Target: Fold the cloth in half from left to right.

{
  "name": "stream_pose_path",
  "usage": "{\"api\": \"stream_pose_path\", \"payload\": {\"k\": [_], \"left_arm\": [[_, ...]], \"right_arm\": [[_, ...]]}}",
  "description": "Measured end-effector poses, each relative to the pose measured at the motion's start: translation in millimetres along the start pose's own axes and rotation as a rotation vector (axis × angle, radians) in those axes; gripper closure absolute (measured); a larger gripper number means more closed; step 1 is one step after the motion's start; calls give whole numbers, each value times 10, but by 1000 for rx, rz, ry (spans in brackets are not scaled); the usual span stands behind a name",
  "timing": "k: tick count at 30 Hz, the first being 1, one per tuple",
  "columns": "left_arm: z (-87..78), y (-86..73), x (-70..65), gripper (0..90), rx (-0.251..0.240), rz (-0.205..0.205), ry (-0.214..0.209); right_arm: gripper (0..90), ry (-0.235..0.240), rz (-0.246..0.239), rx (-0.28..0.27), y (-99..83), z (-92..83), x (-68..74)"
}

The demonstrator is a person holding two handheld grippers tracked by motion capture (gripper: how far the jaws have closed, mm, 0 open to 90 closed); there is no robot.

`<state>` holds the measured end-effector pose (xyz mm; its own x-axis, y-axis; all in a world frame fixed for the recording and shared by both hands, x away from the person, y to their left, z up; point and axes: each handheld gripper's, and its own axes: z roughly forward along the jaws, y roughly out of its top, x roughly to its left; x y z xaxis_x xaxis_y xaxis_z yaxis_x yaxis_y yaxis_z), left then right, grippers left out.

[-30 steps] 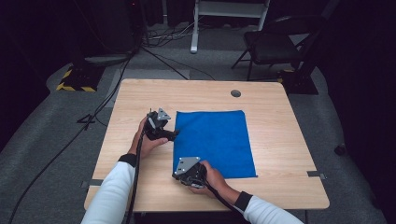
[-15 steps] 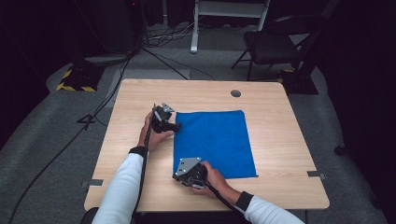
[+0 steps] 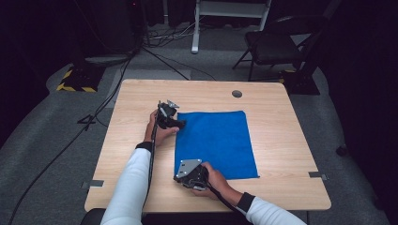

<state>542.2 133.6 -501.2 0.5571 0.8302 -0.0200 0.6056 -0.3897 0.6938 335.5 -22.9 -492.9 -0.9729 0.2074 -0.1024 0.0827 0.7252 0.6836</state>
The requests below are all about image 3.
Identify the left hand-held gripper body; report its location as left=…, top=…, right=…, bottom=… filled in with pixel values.
left=156, top=99, right=180, bottom=129

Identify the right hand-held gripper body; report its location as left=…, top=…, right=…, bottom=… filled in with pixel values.
left=175, top=158, right=209, bottom=191

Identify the blue cloth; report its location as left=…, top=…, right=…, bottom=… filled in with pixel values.
left=174, top=110, right=261, bottom=182

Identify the person's left hand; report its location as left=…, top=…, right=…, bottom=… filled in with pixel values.
left=144, top=109, right=180, bottom=148

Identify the person's right hand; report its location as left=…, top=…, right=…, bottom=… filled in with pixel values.
left=191, top=162, right=243, bottom=204

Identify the grey table edge clip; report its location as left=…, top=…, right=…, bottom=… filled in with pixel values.
left=308, top=171, right=329, bottom=182
left=82, top=179, right=105, bottom=189

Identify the black yellow striped stand base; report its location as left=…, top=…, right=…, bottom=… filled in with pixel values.
left=55, top=64, right=106, bottom=94

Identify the black seat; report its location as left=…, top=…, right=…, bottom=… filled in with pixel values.
left=80, top=208, right=107, bottom=225

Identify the dark computer tower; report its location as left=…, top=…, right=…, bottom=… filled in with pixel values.
left=93, top=0, right=146, bottom=54

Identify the black folding chair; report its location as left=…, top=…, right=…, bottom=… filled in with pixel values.
left=232, top=14, right=329, bottom=83

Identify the black stand with base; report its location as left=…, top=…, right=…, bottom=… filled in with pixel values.
left=279, top=0, right=344, bottom=97

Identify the small black round foot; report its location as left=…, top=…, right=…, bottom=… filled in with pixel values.
left=335, top=144, right=348, bottom=158

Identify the left hand-held gripper cable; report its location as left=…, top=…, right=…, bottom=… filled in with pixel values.
left=141, top=121, right=159, bottom=218

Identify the hand-held gripper cable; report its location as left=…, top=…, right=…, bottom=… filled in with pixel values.
left=203, top=181, right=252, bottom=219
left=141, top=121, right=159, bottom=218

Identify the right hand-held gripper cable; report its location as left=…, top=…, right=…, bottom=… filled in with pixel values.
left=203, top=181, right=252, bottom=219

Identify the bundle of floor cables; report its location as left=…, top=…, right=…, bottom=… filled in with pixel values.
left=145, top=20, right=203, bottom=49

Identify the long black floor cable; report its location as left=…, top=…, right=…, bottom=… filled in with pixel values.
left=8, top=51, right=139, bottom=225

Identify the white desk frame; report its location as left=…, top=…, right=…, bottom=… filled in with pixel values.
left=191, top=0, right=272, bottom=54

